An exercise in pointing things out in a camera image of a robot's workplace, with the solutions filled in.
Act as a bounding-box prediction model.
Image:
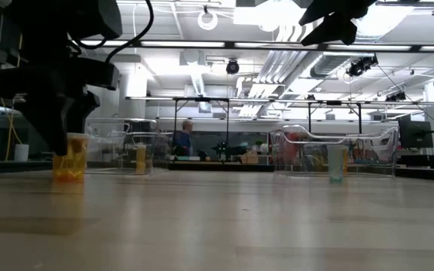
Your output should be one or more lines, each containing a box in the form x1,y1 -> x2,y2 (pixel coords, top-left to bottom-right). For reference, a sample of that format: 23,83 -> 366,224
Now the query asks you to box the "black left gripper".
0,59 -> 121,157

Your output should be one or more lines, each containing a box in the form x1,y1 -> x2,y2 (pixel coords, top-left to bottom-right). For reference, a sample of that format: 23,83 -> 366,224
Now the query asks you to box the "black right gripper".
298,0 -> 377,47

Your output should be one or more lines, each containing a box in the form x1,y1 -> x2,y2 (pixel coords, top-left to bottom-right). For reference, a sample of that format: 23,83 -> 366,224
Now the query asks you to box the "small clear teal pill bottle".
327,145 -> 347,184

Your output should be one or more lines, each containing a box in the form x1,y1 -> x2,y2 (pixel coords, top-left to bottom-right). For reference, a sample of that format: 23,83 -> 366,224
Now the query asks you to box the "clear plastic bin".
84,117 -> 173,176
269,124 -> 399,178

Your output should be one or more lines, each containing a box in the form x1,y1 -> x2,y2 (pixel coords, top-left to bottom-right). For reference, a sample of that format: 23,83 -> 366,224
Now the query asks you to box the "white cylindrical container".
14,143 -> 30,163

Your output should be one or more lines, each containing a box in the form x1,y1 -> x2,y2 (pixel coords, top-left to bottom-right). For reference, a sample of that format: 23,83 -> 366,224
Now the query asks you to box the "person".
171,119 -> 194,157

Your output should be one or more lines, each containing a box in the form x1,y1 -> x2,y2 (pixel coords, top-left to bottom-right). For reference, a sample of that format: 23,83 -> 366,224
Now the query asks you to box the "black monitor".
397,119 -> 434,150

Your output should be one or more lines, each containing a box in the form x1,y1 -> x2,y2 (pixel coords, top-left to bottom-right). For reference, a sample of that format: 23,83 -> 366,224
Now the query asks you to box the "cardboard box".
240,152 -> 259,165

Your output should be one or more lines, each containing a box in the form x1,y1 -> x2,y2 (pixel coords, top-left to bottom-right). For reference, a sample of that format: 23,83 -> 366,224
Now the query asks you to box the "silver ventilation duct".
309,0 -> 414,80

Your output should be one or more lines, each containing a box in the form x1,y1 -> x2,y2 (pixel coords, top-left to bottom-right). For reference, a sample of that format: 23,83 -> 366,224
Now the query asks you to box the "black ceiling camera cluster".
346,54 -> 380,78
385,91 -> 408,103

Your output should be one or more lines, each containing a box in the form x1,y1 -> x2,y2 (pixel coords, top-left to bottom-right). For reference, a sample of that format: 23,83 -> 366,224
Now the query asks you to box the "black background rig frame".
307,99 -> 363,135
172,96 -> 231,163

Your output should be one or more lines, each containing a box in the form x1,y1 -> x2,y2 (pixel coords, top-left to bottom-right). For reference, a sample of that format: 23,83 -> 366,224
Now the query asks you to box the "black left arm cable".
72,0 -> 154,64

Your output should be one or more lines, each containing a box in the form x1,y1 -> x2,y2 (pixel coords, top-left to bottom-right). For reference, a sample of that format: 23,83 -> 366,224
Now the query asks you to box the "round black ceiling camera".
225,59 -> 240,76

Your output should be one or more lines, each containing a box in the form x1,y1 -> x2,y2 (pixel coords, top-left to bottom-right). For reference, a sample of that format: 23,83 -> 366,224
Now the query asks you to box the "white cable ring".
197,8 -> 219,32

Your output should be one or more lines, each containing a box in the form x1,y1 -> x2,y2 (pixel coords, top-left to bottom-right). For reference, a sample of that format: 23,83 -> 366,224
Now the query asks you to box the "black aluminium frame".
0,160 -> 434,184

